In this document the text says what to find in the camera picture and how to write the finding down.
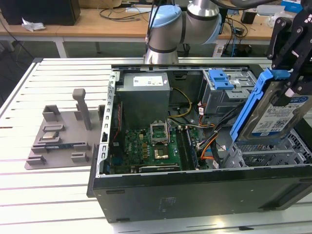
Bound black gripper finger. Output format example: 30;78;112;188
277;23;312;106
267;17;293;71

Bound hard disk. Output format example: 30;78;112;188
230;67;310;145

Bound metal disk bay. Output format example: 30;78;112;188
220;141;308;169

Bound blue cardboard box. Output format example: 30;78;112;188
280;0;303;12

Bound clear plastic bags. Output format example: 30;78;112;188
266;13;278;27

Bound small black box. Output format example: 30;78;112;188
240;9;258;24

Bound black computer tower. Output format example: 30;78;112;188
218;9;229;35

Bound blue plastic bay latch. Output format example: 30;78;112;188
209;70;235;91

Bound metal optical drive cage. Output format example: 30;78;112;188
202;69;259;122

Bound installed RAM stick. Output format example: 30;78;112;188
184;126;199;170

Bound grey power supply unit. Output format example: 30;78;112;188
116;72;171;127

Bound metal socket cover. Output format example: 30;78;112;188
149;120;170;146

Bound CPU socket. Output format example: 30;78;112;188
153;143;171;160

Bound black PC case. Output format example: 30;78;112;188
86;62;312;224

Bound black graphics card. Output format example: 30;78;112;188
130;163;182;174

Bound green motherboard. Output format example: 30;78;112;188
107;119;210;174

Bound wooden desk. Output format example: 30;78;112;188
0;0;312;59

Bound RAM stick with blue label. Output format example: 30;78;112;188
45;143;74;150

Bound large black box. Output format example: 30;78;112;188
0;0;81;26

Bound grey parts rack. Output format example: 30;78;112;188
24;88;106;171

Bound crumpled white paper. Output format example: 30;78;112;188
21;17;46;32

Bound silver CPU chip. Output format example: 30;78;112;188
41;132;59;141

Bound black cable bundle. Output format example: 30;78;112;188
195;101;244;149

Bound yellow wire bundle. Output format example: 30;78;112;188
168;87;193;120

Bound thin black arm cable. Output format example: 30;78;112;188
145;0;160;43

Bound black cable on desk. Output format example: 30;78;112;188
98;7;147;23

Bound red and black wire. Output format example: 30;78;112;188
114;102;123;144

